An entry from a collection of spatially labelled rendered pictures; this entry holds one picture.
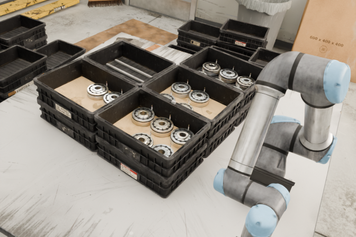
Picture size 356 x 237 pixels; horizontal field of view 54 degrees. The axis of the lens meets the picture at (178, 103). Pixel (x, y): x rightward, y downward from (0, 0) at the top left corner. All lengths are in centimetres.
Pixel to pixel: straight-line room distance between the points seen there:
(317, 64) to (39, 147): 122
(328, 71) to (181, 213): 77
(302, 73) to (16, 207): 112
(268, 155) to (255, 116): 37
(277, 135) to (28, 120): 118
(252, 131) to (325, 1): 312
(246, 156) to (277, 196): 14
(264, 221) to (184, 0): 398
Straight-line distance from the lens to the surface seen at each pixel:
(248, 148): 107
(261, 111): 108
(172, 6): 482
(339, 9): 409
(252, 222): 97
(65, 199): 149
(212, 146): 167
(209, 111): 172
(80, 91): 181
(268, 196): 106
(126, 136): 139
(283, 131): 143
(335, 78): 105
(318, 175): 176
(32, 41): 310
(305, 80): 106
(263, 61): 302
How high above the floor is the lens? 185
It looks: 36 degrees down
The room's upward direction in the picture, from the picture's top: 6 degrees clockwise
